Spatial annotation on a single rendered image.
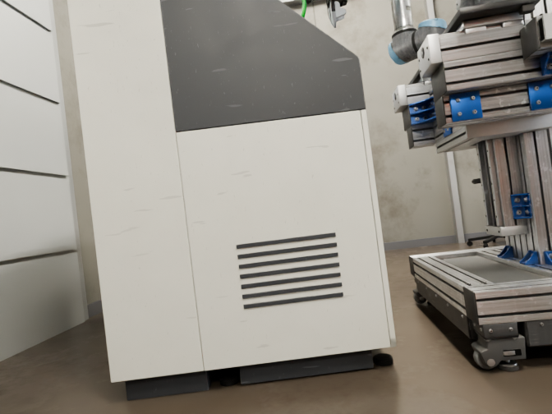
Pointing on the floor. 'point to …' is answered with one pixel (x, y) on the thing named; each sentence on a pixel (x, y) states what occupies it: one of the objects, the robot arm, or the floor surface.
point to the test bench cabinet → (287, 247)
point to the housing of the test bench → (136, 198)
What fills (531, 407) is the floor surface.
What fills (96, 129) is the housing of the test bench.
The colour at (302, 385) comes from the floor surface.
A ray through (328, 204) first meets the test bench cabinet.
